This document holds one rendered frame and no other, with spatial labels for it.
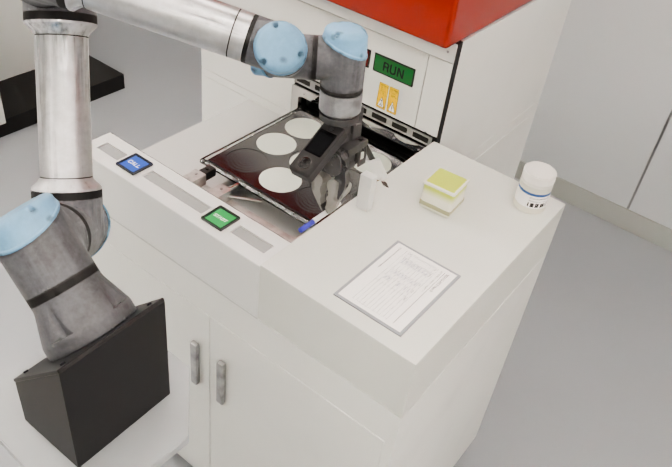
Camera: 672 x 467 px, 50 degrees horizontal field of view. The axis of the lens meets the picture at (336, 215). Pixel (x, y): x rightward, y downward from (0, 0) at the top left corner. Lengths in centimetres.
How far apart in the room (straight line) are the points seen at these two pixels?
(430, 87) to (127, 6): 84
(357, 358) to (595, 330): 168
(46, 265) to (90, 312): 9
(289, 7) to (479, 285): 92
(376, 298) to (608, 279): 191
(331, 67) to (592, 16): 205
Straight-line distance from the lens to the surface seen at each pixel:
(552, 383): 261
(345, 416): 143
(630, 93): 318
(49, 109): 127
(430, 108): 174
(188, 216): 146
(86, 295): 115
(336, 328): 129
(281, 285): 133
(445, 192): 149
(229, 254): 140
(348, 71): 121
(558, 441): 247
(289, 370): 147
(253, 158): 174
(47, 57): 128
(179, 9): 110
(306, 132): 185
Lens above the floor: 188
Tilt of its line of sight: 38 degrees down
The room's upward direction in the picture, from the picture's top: 8 degrees clockwise
